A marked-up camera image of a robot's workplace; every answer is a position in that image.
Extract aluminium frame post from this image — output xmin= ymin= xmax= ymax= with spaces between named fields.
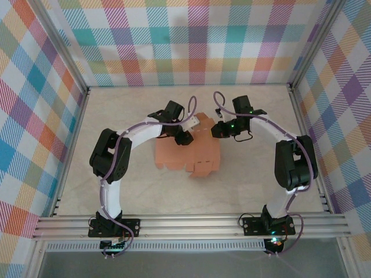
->
xmin=34 ymin=0 xmax=90 ymax=95
xmin=288 ymin=0 xmax=347 ymax=90

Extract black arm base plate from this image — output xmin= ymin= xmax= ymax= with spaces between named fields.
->
xmin=242 ymin=215 xmax=296 ymax=236
xmin=88 ymin=217 xmax=142 ymax=238

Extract aluminium mounting rail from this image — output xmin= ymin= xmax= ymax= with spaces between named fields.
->
xmin=31 ymin=213 xmax=353 ymax=241

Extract grey slotted cable duct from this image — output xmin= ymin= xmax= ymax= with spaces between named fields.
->
xmin=45 ymin=239 xmax=267 ymax=252

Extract aluminium side rail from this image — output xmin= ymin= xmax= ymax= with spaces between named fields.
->
xmin=48 ymin=86 xmax=91 ymax=218
xmin=288 ymin=83 xmax=334 ymax=215

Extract aluminium frame leg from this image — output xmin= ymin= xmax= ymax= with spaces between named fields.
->
xmin=24 ymin=240 xmax=47 ymax=278
xmin=337 ymin=237 xmax=359 ymax=278

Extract purple cable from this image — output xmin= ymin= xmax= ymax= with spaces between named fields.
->
xmin=213 ymin=91 xmax=315 ymax=257
xmin=98 ymin=96 xmax=201 ymax=258

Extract orange paper box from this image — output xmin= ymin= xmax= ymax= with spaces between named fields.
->
xmin=154 ymin=112 xmax=223 ymax=180

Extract black round controller with LED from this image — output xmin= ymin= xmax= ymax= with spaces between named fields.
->
xmin=264 ymin=236 xmax=286 ymax=253

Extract green circuit board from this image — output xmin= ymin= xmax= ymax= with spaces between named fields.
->
xmin=100 ymin=236 xmax=130 ymax=252

